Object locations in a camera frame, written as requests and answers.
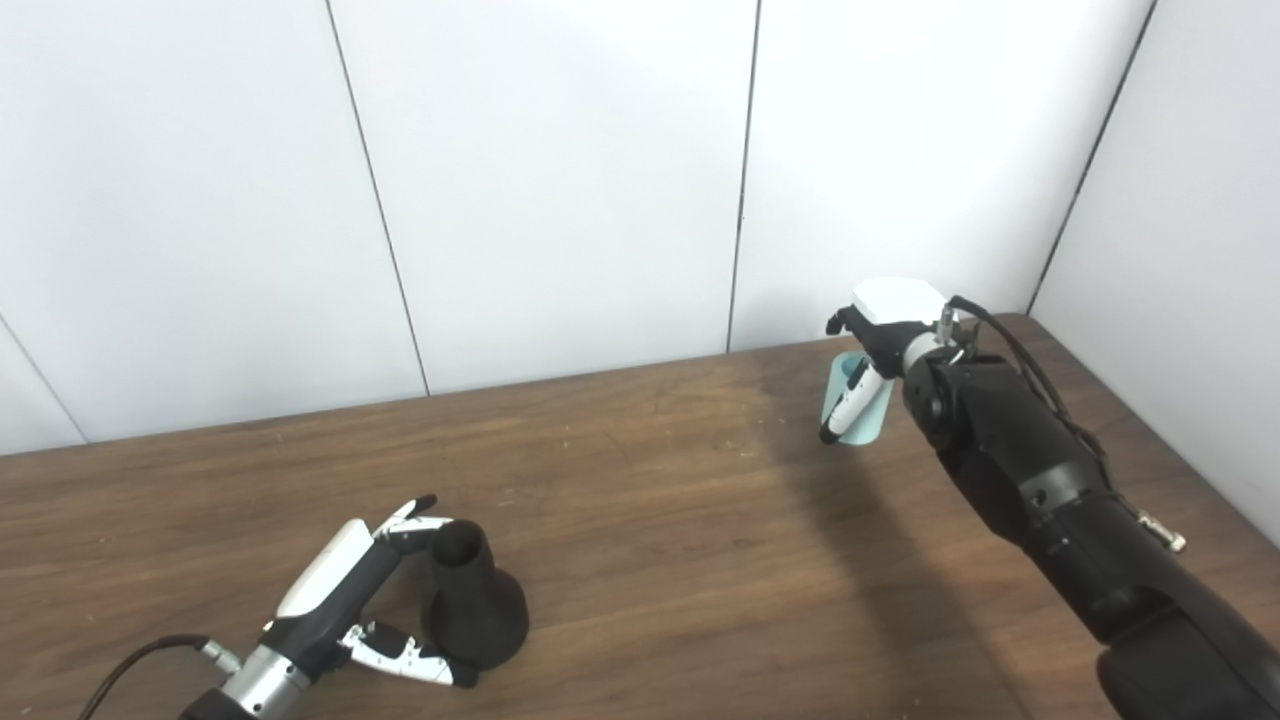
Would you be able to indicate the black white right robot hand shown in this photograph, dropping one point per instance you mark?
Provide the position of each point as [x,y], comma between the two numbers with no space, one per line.
[895,305]

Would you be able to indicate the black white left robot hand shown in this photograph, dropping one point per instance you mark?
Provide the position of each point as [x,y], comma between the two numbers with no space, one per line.
[325,600]

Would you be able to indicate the black flared nozzle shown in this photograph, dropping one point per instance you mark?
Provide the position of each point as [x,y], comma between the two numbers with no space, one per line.
[475,605]

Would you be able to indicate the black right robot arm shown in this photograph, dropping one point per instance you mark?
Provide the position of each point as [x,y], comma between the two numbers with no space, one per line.
[1060,490]

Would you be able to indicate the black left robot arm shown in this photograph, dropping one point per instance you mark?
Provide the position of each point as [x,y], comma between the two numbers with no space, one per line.
[250,690]

